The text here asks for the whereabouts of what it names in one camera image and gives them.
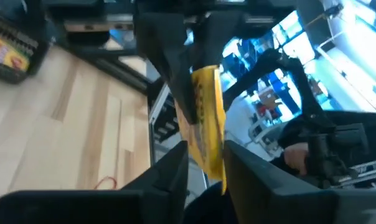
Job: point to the black plastic basket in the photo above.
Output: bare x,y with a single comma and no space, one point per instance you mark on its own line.
35,62

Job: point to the person's hand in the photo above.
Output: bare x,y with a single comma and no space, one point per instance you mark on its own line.
295,157

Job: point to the black aluminium table frame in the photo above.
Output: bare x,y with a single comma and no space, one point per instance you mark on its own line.
122,73

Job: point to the person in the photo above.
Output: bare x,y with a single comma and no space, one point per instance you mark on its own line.
292,132

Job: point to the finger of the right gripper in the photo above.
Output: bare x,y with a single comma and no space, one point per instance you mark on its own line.
222,37
169,56

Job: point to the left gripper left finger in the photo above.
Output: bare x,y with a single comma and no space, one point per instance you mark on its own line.
82,207

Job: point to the Crayola crayon box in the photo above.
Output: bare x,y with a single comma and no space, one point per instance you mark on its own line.
206,109
7,53

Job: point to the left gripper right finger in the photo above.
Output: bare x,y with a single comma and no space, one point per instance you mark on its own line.
300,208

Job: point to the red rubber band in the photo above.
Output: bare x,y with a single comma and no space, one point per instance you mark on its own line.
113,179

